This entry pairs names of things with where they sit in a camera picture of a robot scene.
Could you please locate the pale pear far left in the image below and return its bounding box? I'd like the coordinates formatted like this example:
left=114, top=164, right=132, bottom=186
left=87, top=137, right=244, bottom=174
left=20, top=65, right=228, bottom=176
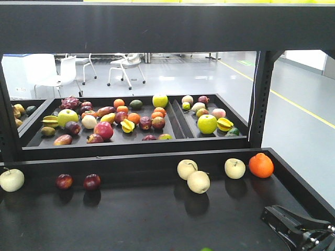
left=0, top=167, right=25, bottom=192

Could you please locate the pale pear right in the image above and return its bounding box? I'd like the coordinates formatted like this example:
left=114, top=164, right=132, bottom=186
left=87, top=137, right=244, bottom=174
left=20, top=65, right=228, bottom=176
left=224, top=158, right=246, bottom=179

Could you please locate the yellow starfruit left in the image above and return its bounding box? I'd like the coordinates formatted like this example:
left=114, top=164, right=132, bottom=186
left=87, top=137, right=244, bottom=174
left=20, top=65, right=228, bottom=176
left=42, top=115, right=59, bottom=128

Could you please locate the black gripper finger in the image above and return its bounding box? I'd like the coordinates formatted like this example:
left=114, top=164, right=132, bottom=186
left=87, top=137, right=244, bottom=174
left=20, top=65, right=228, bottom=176
left=261, top=205, right=331, bottom=250

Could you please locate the yellow green apple back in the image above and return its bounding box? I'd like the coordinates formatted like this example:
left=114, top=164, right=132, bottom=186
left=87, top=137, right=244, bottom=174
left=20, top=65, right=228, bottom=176
left=152, top=95, right=169, bottom=108

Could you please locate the black wooden fruit stand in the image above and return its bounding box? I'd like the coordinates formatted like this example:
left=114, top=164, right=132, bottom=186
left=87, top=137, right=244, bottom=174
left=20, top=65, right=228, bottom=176
left=1, top=2, right=334, bottom=250

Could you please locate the large green apple right tray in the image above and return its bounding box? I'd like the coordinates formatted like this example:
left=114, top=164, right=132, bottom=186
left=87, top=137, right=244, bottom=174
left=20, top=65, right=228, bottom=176
left=197, top=115, right=217, bottom=134

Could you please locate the large red apple tray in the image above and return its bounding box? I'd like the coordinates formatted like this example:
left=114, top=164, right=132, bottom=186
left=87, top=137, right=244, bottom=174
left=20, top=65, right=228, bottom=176
left=94, top=121, right=114, bottom=140

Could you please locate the large green apple tray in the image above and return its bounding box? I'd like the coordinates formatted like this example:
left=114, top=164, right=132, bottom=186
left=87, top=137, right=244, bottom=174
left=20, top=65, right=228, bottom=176
left=197, top=115, right=217, bottom=134
left=58, top=109, right=79, bottom=128

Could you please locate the yellow starfruit right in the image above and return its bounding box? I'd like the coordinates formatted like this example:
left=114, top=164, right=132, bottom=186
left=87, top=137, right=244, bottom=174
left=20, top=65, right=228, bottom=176
left=217, top=118, right=234, bottom=132

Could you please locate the orange tangerine front right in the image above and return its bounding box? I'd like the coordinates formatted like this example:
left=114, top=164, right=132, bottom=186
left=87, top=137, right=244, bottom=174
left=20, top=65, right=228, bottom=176
left=249, top=153, right=274, bottom=178

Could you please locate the pink dragon fruit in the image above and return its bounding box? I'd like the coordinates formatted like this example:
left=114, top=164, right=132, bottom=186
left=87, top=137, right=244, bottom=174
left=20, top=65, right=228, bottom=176
left=59, top=96, right=81, bottom=110

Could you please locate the yellow starfruit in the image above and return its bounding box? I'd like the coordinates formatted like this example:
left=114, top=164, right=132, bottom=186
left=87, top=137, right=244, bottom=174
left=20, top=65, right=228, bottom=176
left=42, top=115, right=59, bottom=128
left=120, top=119, right=135, bottom=133
left=217, top=118, right=234, bottom=132

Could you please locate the yellow starfruit centre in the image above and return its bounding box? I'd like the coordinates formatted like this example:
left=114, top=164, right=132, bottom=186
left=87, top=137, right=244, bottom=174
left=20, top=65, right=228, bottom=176
left=120, top=119, right=135, bottom=133

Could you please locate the pale pear back centre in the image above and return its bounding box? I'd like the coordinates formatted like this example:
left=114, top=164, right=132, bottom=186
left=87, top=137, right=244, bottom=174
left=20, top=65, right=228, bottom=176
left=177, top=159, right=198, bottom=180

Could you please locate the large green apple left tray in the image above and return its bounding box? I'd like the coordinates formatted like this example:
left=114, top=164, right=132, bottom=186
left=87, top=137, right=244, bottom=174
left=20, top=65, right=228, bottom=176
left=58, top=109, right=79, bottom=128

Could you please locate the white rolling chair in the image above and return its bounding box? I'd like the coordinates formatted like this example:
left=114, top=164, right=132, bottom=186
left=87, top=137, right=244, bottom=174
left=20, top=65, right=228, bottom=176
left=107, top=53, right=146, bottom=90

